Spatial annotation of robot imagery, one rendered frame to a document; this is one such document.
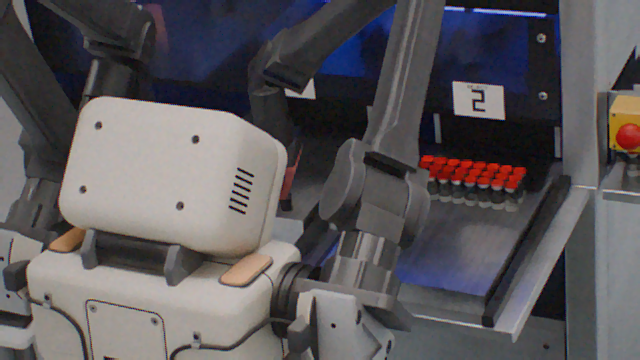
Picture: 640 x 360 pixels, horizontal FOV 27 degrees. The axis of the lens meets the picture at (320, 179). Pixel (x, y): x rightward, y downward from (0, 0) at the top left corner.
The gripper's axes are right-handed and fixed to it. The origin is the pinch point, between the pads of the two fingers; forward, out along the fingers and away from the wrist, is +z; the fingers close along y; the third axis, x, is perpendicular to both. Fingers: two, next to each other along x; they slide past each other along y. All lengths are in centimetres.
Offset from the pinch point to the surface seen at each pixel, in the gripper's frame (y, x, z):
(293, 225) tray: -7.9, -3.0, 1.6
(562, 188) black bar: 3.8, -44.8, 2.8
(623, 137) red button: 3, -54, -7
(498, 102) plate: 11.2, -34.8, -9.1
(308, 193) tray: 5.3, -2.6, 4.3
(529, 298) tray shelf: -23.4, -40.7, 3.7
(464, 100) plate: 12.6, -29.2, -8.8
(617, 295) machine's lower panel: 20, -53, 37
